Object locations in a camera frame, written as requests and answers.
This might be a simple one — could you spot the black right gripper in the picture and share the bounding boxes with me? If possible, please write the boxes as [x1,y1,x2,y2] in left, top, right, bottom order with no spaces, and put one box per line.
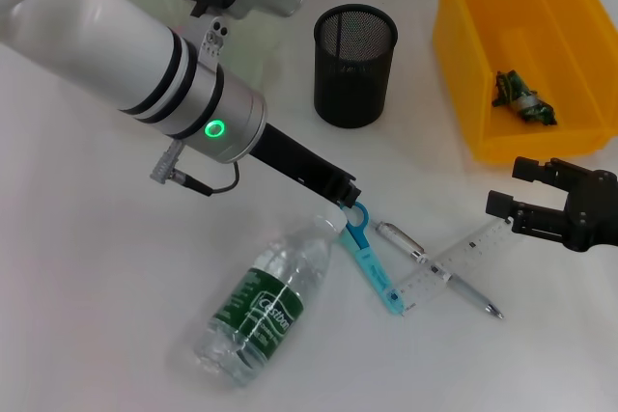
[485,155,618,253]

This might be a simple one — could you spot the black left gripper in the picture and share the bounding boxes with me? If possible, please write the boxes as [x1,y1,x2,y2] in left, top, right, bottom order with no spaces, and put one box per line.
[248,123,362,209]

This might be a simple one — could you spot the green plastic wrapper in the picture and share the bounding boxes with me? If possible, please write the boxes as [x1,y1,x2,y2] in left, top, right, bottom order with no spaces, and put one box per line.
[491,69,559,126]

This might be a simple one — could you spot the clear green-label water bottle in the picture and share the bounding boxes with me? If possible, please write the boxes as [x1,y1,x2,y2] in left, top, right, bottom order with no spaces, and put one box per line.
[192,213,347,389]

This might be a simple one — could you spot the clear silver pen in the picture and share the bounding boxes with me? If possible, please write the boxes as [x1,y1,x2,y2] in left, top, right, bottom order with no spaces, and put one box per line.
[375,221,506,320]

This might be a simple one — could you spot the teal blue scissors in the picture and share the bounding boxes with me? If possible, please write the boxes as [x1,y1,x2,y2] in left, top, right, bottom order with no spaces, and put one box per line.
[337,202,405,316]

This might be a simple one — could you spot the transparent plastic ruler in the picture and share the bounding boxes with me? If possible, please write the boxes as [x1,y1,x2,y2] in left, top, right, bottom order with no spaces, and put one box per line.
[395,218,516,317]

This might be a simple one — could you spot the black mesh pen holder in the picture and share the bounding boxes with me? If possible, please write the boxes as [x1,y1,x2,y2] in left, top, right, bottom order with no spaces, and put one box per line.
[312,4,400,129]

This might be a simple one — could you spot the pale green fruit plate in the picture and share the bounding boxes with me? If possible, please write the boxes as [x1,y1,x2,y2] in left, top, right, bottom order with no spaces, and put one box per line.
[123,0,286,95]

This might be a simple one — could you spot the yellow plastic bin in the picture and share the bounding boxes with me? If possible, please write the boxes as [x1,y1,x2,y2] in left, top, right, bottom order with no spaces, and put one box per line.
[432,0,618,165]

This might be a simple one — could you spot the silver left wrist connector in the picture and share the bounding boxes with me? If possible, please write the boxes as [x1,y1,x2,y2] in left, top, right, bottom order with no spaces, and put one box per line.
[149,139,187,184]

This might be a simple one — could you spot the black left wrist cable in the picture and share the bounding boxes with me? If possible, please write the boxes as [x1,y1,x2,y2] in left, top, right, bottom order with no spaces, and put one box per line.
[173,160,241,196]

